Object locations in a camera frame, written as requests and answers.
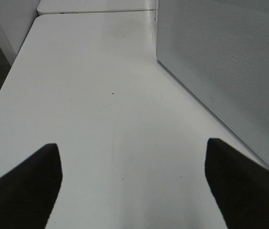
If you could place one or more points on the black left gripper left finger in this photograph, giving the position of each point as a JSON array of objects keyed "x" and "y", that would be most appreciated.
[{"x": 29, "y": 191}]

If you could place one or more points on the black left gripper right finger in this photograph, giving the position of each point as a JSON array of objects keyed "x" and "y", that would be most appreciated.
[{"x": 239, "y": 185}]

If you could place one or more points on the white microwave oven body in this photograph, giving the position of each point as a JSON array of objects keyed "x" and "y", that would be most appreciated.
[{"x": 153, "y": 7}]

